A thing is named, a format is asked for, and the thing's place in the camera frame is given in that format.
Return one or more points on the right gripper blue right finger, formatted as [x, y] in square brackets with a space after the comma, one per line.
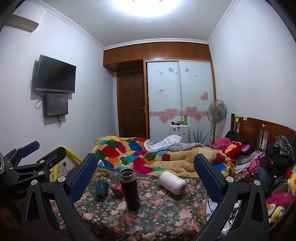
[211, 178]

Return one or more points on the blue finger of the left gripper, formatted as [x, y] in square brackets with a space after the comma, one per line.
[53, 158]
[28, 149]

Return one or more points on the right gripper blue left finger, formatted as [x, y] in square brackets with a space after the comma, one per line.
[80, 177]

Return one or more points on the black thermos bottle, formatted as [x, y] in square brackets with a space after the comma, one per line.
[128, 181]

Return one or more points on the dark green cup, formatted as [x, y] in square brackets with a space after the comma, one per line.
[101, 190]

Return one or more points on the red cup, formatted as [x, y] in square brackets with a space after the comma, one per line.
[117, 189]

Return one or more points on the white thermos bottle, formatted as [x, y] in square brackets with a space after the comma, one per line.
[173, 183]

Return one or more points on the red plush toy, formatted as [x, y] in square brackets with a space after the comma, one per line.
[235, 149]

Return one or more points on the pink clothing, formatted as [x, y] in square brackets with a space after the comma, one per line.
[222, 143]

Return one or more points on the dried twig plant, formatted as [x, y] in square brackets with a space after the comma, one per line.
[200, 136]

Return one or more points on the colourful patchwork quilt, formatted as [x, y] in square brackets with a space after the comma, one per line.
[120, 153]

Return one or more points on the grey white crumpled sheet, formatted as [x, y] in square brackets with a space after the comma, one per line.
[171, 143]

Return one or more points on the white small cabinet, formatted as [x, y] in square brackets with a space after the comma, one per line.
[181, 130]

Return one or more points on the floral bed cover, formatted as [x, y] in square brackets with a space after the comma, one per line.
[162, 215]

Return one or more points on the green bottle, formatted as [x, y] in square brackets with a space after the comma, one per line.
[185, 120]

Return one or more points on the white standing fan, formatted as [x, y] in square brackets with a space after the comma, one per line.
[216, 113]

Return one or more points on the wooden bed headboard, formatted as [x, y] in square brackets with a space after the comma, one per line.
[260, 132]

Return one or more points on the yellow plush toy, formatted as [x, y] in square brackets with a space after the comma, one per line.
[291, 181]

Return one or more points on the black white patterned bag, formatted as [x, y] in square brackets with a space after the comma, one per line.
[286, 146]

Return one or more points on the frosted sliding wardrobe doors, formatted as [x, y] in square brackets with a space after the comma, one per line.
[176, 88]

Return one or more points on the dark brown wooden door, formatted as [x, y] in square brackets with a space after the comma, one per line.
[131, 104]

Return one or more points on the wooden overhead cabinets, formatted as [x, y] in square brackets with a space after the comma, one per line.
[157, 50]

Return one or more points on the yellow padded rail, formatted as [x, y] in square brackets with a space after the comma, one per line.
[64, 167]

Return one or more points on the small black wall monitor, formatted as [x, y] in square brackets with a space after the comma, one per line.
[55, 104]

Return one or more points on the large black wall television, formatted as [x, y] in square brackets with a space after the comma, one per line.
[55, 76]

